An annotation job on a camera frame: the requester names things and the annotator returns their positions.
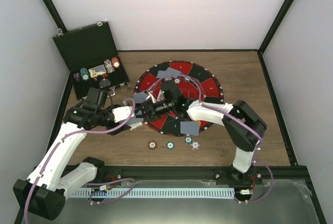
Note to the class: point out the blue purple chip stack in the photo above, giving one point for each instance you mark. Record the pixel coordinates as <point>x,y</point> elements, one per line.
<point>195,145</point>

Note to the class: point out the boxed playing card deck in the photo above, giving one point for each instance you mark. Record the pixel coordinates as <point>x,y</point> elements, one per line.
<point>97,71</point>

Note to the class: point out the brown chip stack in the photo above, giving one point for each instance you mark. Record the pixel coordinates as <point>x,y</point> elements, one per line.
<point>152,145</point>

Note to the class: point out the red chip stack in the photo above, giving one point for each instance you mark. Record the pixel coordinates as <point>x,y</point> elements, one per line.
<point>115,62</point>

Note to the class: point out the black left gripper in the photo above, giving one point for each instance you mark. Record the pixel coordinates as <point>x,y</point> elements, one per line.
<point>118,130</point>

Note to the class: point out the chrome case handle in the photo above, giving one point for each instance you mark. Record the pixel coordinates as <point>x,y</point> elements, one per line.
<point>111,93</point>

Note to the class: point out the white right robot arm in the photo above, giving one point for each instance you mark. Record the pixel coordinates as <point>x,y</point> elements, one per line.
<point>244,126</point>

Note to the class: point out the clear acrylic dealer button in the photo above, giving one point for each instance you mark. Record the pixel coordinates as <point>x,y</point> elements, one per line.
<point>104,83</point>

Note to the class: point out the green blue 50 chip stack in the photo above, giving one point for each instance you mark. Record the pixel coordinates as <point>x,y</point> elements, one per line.
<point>84,74</point>

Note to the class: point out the light blue slotted strip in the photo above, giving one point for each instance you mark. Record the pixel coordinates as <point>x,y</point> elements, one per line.
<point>157,193</point>

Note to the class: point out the purple black chip stack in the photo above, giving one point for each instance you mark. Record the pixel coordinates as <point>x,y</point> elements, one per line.
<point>76,77</point>

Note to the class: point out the black mounting rail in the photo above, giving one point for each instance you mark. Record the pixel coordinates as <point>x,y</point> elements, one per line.
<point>223,175</point>

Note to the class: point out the round red black poker mat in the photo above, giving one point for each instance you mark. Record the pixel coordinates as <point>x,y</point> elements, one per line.
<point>211,91</point>

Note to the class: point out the blue backed card deck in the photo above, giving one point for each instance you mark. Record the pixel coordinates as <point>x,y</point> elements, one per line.
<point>134,123</point>

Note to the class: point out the black poker case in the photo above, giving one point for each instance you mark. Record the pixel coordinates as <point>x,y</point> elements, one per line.
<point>88,47</point>

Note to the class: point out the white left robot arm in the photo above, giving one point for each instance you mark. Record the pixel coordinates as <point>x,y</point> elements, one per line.
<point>46,189</point>

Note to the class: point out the blue backed playing card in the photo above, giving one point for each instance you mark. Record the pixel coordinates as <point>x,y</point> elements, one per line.
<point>191,128</point>
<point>172,72</point>
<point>140,97</point>
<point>164,74</point>

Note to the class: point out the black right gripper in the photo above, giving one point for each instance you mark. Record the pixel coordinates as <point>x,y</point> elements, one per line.
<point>150,110</point>

